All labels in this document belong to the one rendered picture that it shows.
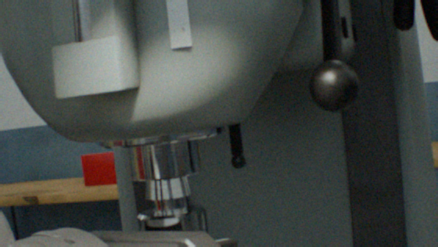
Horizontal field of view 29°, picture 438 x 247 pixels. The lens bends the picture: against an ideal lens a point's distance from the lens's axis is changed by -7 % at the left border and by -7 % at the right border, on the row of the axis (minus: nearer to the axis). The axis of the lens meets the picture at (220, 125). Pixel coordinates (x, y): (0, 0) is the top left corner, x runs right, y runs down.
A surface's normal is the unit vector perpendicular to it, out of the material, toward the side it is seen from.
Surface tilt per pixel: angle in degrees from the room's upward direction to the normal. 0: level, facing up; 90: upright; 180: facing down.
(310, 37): 90
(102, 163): 90
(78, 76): 90
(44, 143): 90
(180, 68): 99
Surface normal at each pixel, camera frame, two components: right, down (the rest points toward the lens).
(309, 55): -0.14, 0.52
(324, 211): -0.22, 0.07
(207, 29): 0.29, 0.17
